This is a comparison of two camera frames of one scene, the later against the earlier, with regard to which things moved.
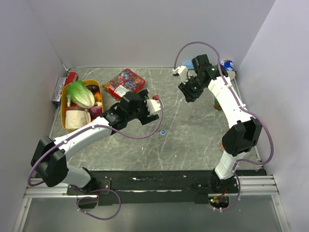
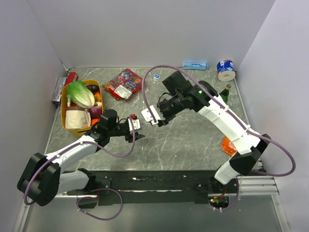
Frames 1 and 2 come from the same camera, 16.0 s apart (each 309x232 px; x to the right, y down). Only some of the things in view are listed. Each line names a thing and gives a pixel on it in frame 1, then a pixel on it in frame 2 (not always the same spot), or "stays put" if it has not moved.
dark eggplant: [93, 88] stays put
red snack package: [126, 80] stays put
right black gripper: [190, 96] -> [163, 123]
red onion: [95, 111] stays put
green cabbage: [82, 96] stays put
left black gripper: [145, 118] -> [129, 137]
